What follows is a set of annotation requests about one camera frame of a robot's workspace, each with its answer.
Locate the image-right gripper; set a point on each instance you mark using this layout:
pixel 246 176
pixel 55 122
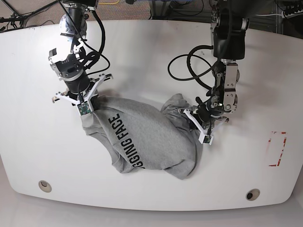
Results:
pixel 202 121

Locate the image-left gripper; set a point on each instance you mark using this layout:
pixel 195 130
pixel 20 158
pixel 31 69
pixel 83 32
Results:
pixel 88 95

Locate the grey printed T-shirt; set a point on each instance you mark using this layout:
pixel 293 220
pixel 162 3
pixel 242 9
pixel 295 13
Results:
pixel 139 136

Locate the red tape rectangle marking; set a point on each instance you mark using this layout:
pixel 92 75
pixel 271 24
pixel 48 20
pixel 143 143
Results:
pixel 275 147

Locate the black tripod legs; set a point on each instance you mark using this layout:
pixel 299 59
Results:
pixel 19 21

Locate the white power strip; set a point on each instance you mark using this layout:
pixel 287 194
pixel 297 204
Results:
pixel 292 11

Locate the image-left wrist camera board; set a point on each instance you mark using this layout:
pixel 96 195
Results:
pixel 84 108

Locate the right table cable grommet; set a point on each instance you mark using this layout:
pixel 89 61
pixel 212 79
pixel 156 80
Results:
pixel 253 194

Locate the table cable grommet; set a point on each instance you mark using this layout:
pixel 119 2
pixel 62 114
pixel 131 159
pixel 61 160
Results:
pixel 253 194
pixel 45 186

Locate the left table cable grommet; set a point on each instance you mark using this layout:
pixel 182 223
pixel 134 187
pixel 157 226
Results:
pixel 45 186

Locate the grey metal frame leg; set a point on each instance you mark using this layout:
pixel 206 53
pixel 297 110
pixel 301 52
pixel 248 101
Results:
pixel 159 9

